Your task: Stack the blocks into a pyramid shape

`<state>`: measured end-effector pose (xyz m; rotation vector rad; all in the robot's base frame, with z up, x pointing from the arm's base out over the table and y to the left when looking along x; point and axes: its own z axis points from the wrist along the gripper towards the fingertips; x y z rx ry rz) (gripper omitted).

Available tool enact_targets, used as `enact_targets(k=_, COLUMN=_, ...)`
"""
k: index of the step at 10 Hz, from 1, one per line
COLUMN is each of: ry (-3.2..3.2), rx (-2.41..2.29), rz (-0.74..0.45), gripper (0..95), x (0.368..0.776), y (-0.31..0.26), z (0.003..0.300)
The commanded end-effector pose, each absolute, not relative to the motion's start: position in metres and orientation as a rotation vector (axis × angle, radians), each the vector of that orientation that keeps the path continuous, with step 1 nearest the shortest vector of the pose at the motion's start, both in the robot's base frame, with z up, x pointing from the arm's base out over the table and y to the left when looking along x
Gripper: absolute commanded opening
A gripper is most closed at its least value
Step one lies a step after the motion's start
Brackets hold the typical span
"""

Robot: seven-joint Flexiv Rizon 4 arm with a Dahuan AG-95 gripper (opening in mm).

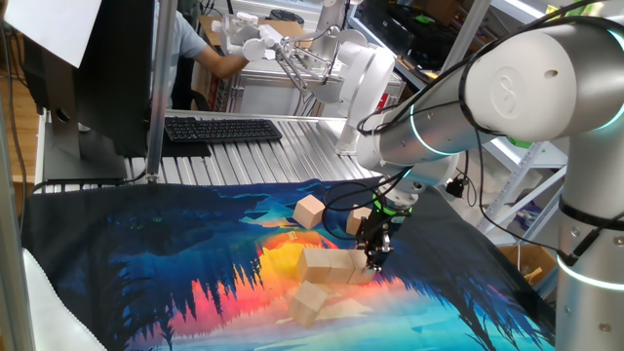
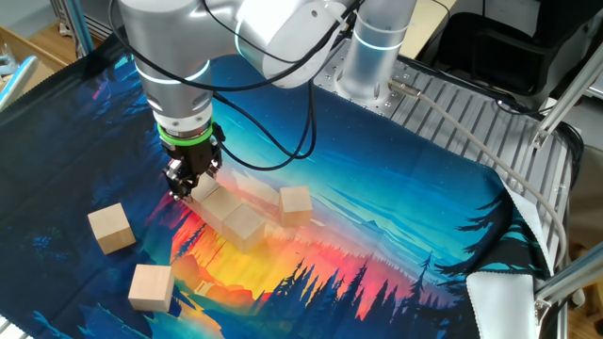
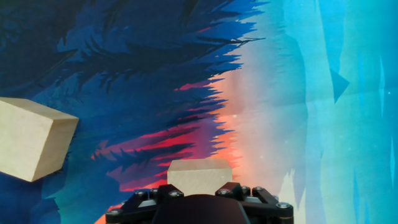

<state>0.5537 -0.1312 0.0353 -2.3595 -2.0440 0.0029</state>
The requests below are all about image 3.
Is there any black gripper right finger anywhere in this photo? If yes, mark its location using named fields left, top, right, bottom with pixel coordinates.
left=215, top=182, right=295, bottom=224

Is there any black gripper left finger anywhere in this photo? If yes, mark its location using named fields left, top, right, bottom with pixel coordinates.
left=104, top=183, right=185, bottom=224

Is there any light wooden cube block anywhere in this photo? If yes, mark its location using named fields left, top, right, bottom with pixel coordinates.
left=167, top=157, right=233, bottom=197
left=0, top=96, right=80, bottom=183

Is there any forest sunset printed cloth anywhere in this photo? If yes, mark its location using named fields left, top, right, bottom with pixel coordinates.
left=0, top=0, right=398, bottom=224

